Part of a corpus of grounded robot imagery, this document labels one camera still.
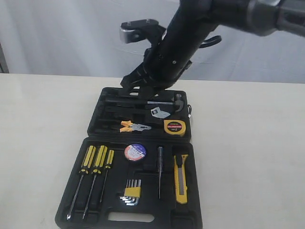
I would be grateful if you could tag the claw hammer black handle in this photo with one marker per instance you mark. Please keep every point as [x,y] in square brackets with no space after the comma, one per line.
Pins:
[177,102]

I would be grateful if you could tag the yellow black utility knife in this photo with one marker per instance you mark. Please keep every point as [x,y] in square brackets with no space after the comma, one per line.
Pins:
[180,178]

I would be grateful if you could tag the black electrical tape roll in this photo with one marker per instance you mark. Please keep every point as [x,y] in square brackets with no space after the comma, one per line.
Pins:
[135,152]

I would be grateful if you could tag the yellow tape measure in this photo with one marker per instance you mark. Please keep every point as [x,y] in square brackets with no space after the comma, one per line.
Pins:
[177,126]

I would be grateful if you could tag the large yellow black screwdriver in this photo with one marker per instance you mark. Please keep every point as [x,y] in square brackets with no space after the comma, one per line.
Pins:
[84,169]

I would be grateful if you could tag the voltage tester screwdriver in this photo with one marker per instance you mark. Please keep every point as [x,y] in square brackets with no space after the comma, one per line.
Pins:
[160,169]

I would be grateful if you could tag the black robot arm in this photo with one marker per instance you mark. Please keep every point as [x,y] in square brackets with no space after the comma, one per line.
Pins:
[258,17]

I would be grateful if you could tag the hex key set yellow holder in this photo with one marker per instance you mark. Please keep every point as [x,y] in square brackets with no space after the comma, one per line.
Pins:
[132,192]

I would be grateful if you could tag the small yellow black screwdriver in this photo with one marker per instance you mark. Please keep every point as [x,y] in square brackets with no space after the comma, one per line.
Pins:
[108,166]

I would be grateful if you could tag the white backdrop curtain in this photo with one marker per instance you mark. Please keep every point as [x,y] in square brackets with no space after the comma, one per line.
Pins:
[82,38]

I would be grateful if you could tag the adjustable wrench silver head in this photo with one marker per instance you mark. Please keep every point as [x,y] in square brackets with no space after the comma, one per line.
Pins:
[155,115]

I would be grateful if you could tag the middle yellow black screwdriver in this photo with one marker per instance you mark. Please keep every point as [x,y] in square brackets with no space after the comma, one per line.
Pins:
[96,170]

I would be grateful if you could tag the black plastic tool case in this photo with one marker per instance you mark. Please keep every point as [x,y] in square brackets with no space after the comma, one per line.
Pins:
[151,212]

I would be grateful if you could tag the orange black combination pliers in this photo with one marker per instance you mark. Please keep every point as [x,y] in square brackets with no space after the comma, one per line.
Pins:
[112,126]

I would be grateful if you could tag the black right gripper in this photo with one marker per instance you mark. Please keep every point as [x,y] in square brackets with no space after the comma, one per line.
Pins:
[164,65]

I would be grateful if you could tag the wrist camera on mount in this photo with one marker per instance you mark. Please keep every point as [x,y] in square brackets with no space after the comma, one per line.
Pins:
[140,30]

